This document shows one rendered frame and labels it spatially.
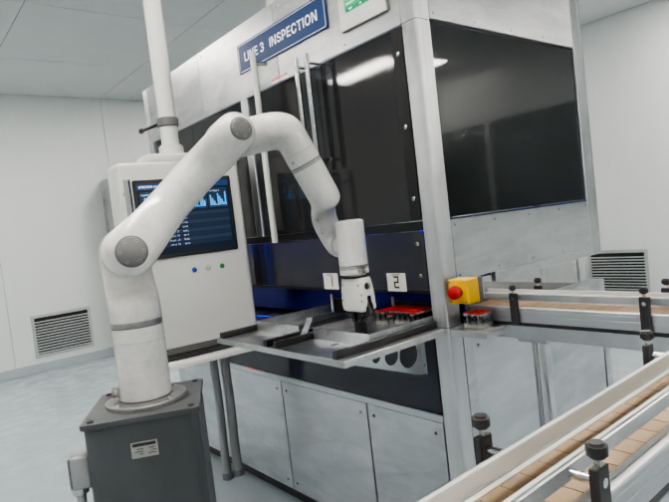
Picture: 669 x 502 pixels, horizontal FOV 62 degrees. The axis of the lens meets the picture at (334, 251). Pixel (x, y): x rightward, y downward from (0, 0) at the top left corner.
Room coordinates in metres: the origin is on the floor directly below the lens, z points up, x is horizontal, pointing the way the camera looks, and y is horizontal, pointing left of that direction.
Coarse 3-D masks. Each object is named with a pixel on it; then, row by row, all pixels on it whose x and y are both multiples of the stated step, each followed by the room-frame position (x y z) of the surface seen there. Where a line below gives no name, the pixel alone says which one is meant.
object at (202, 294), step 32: (160, 160) 2.23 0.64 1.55; (224, 192) 2.35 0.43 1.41; (192, 224) 2.26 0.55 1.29; (224, 224) 2.34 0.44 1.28; (160, 256) 2.18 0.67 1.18; (192, 256) 2.26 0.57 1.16; (224, 256) 2.33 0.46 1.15; (160, 288) 2.18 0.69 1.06; (192, 288) 2.25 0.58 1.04; (224, 288) 2.32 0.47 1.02; (192, 320) 2.24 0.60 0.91; (224, 320) 2.31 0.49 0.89
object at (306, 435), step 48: (576, 288) 2.15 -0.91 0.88; (240, 384) 2.70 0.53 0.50; (288, 384) 2.37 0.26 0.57; (480, 384) 1.75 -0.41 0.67; (528, 384) 1.91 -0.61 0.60; (576, 384) 2.12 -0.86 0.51; (240, 432) 2.75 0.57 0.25; (288, 432) 2.41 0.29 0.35; (336, 432) 2.14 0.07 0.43; (384, 432) 1.92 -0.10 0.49; (432, 432) 1.75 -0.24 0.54; (528, 432) 1.89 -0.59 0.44; (288, 480) 2.44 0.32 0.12; (336, 480) 2.16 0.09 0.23; (384, 480) 1.94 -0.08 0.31; (432, 480) 1.77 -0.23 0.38
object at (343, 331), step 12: (336, 324) 1.81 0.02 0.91; (348, 324) 1.84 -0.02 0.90; (372, 324) 1.87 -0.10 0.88; (408, 324) 1.65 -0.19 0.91; (420, 324) 1.68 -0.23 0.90; (324, 336) 1.71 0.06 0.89; (336, 336) 1.66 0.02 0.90; (348, 336) 1.62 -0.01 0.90; (360, 336) 1.58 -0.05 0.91; (372, 336) 1.56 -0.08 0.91
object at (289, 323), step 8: (328, 304) 2.22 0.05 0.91; (296, 312) 2.12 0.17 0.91; (304, 312) 2.15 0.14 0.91; (312, 312) 2.17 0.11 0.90; (320, 312) 2.19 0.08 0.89; (328, 312) 2.22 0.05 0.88; (264, 320) 2.03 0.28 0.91; (272, 320) 2.05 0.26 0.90; (280, 320) 2.07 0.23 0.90; (288, 320) 2.10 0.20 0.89; (296, 320) 2.12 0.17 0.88; (304, 320) 2.11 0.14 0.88; (320, 320) 1.87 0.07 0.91; (328, 320) 1.89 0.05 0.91; (336, 320) 1.92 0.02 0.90; (264, 328) 1.98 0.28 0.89; (272, 328) 1.94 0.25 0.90; (280, 328) 1.90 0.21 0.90; (288, 328) 1.86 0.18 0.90; (296, 328) 1.82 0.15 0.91
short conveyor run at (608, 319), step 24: (504, 312) 1.63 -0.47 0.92; (528, 312) 1.57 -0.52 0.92; (552, 312) 1.52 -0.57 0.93; (576, 312) 1.46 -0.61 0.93; (600, 312) 1.41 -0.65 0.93; (624, 312) 1.38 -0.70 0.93; (648, 312) 1.31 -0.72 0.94; (504, 336) 1.64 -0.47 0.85; (528, 336) 1.58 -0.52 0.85; (552, 336) 1.52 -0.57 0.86; (576, 336) 1.47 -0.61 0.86; (600, 336) 1.42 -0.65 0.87; (624, 336) 1.37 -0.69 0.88
